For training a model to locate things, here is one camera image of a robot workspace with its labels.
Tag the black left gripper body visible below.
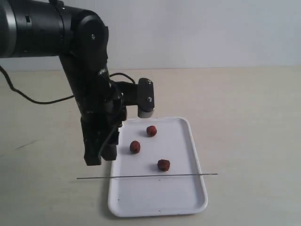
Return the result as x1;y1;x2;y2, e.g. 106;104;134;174
81;77;127;128

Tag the red ball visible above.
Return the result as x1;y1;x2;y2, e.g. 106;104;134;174
146;125;157;137
157;159;170;172
129;140;141;154

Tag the thin metal skewer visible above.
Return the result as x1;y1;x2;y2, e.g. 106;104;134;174
76;173;218;180

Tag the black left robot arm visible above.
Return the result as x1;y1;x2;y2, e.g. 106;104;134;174
0;0;127;166

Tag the white rectangular plastic tray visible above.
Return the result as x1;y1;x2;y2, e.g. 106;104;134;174
108;117;208;217

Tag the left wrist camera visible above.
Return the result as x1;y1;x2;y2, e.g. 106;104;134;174
117;78;155;118

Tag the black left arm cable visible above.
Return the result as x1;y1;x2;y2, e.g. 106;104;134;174
0;65;76;105

